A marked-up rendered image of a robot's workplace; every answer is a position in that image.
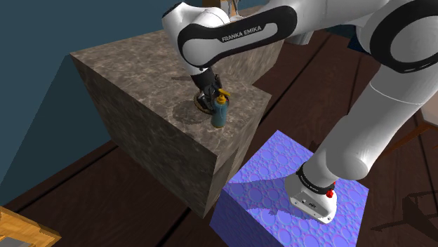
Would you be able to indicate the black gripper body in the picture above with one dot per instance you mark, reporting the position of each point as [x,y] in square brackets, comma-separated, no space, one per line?
[204,81]

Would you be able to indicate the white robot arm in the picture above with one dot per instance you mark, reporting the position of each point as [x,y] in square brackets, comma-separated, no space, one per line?
[383,113]

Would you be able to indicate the brown round dish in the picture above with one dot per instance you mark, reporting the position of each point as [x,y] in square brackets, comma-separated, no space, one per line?
[204,110]

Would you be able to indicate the teal spray bottle yellow top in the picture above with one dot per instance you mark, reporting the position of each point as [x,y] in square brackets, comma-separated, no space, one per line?
[218,114]

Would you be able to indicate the purple bubble-patterned robot stand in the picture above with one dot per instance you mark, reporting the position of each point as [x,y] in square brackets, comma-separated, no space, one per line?
[253,191]

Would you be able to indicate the wooden framed furniture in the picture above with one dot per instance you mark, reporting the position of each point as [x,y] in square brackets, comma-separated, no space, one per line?
[24,227]

